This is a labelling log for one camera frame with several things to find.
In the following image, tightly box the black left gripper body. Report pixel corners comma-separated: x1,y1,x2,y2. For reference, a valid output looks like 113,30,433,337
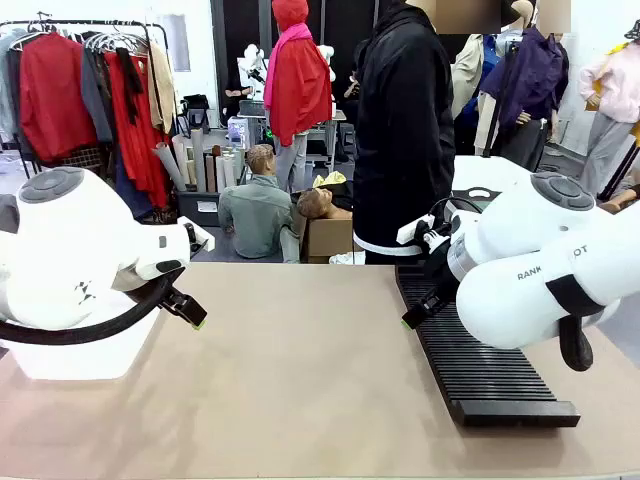
159,286,191,315

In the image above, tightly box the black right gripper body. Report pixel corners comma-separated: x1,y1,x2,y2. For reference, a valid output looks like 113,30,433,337
423,233,460,302

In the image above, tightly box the black slotted PCB rack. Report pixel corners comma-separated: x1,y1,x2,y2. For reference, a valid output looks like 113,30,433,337
394,259,582,429

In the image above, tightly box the black storage bin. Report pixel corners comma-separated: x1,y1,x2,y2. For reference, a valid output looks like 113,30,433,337
175,187,222,227

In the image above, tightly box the clear plastic storage box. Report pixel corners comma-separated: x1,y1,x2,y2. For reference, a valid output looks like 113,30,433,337
0,298,167,382

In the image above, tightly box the white side table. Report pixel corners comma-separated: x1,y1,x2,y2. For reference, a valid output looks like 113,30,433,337
451,154,551,211

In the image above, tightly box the navy blue hanging garment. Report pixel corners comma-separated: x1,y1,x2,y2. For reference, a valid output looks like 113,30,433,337
113,149,155,221

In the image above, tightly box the seated mannequin grey shirt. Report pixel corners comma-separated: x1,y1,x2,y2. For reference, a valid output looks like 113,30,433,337
217,144,302,265

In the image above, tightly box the brown cardboard box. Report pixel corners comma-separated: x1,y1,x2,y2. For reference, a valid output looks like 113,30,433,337
299,214,357,265

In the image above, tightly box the bundle of paper rolls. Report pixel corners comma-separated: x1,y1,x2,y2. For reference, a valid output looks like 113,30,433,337
151,127,242,194

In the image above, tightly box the yellow cloth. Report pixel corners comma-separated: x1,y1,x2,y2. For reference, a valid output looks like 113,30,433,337
311,170,348,190

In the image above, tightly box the mannequin head brown hair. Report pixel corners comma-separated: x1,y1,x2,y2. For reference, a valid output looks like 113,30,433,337
296,187,354,222

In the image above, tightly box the person in black jacket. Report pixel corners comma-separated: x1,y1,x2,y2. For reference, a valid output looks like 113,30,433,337
351,0,457,266

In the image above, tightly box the red hanging dress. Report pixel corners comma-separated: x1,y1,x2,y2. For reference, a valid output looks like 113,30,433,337
103,49,170,209

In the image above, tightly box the plaid checked garment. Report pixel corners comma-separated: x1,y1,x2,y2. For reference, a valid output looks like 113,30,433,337
58,144,105,174

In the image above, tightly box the black office chair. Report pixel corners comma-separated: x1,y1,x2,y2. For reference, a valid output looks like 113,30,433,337
180,93,212,137

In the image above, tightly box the slanted black tripod leg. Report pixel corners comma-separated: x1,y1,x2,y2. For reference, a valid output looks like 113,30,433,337
597,144,640,202

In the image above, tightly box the mannequin in beige coat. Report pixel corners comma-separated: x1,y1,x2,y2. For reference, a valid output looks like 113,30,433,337
449,29,502,157

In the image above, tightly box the beige hanging garment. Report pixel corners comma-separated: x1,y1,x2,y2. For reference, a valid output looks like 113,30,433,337
147,42,178,135

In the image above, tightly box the mannequin in purple jacket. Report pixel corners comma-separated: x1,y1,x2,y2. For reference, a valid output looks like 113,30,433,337
478,0,572,172

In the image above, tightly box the black hanging scarf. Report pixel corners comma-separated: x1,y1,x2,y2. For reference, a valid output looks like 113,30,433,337
115,47,145,127

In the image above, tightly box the mannequin in red cape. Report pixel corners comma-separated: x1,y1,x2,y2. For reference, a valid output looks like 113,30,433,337
263,0,335,194

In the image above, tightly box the red hanging jacket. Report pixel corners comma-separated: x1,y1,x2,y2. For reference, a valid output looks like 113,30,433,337
19,32,100,164

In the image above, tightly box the mannequin in pink hoodie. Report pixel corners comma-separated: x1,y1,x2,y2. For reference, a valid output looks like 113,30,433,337
577,18,640,197

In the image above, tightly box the black bucket hat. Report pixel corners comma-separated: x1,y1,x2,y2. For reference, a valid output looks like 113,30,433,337
500,0,524,29

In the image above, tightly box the light grey hanging garment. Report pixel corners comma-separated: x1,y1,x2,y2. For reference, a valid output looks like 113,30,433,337
0,28,25,144

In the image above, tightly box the black metal clothes rack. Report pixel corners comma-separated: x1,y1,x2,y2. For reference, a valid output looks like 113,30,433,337
0,12,174,181

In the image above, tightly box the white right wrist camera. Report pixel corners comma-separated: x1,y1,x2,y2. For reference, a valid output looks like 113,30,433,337
396,213,437,247

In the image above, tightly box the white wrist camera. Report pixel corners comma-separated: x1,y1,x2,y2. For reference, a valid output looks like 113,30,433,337
182,221,217,254
396,213,437,247

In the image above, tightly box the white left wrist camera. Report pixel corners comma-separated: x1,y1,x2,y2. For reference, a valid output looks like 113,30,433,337
182,221,217,254

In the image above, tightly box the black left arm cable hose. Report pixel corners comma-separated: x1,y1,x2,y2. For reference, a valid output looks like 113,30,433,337
0,267,190,347

